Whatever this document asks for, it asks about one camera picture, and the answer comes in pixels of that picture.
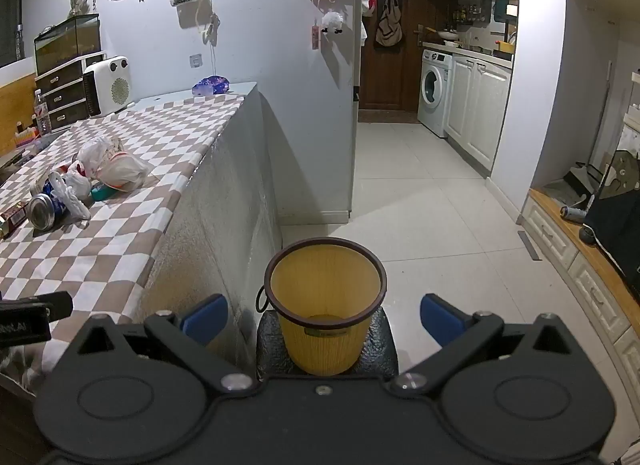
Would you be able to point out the purple blue plastic bag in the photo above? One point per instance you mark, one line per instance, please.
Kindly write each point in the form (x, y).
(212, 86)

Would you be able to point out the white wall socket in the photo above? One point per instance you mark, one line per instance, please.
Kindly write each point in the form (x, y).
(196, 61)

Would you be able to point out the upright clear water bottle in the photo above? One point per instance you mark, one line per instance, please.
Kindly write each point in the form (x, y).
(42, 115)

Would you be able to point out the large black bag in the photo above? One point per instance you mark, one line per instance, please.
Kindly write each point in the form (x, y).
(617, 225)

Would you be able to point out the teal round lid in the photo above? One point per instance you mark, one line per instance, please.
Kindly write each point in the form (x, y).
(102, 193)

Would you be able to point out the dark flat tray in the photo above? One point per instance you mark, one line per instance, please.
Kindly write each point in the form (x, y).
(11, 161)

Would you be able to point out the small white plastic bag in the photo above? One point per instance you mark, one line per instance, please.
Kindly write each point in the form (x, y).
(71, 195)

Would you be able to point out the red brown small box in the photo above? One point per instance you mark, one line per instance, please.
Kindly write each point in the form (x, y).
(12, 217)

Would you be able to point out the white bench drawer cabinet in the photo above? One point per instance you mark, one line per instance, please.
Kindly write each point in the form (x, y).
(575, 257)

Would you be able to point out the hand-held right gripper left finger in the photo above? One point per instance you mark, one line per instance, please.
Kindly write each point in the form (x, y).
(207, 316)

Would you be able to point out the blue soda can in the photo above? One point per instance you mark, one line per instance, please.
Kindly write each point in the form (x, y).
(42, 210)

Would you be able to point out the brown wooden door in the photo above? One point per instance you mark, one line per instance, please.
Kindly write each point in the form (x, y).
(392, 80)

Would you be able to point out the brown white checkered tablecloth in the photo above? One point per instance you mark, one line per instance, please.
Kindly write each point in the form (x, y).
(160, 145)

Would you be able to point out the hanging beige tote bag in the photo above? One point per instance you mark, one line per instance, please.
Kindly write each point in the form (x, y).
(389, 20)

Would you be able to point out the yellow plastic waste bin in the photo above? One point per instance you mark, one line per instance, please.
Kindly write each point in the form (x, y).
(325, 285)

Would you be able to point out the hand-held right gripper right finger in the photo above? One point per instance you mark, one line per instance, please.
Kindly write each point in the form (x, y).
(439, 317)

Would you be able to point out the white space heater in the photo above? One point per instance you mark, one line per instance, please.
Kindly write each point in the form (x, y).
(107, 85)

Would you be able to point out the white lower kitchen cabinets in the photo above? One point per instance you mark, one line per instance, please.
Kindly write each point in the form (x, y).
(475, 105)

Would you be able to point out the black open box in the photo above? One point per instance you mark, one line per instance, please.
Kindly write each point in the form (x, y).
(580, 180)

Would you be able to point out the crumpled white plastic bag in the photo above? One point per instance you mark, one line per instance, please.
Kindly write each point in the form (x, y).
(97, 150)

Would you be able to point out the white dark drawer cabinet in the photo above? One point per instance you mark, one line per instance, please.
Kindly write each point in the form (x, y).
(60, 90)

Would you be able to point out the white washing machine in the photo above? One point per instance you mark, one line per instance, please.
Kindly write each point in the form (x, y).
(435, 90)

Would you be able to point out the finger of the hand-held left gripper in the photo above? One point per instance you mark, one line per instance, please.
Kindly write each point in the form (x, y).
(47, 305)

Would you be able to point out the white sheep plush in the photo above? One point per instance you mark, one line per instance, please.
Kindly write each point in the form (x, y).
(332, 22)

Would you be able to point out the small colourful bottles set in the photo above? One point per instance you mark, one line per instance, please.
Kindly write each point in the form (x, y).
(25, 136)

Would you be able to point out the pink hanging tag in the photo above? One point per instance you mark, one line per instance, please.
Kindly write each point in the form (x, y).
(314, 37)

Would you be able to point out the clear bag with orange print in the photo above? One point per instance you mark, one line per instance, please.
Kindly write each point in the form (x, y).
(122, 170)

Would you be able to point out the grey lint roller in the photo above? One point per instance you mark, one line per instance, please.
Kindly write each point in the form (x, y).
(572, 213)

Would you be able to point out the dark window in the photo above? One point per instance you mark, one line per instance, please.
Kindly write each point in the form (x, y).
(10, 5)

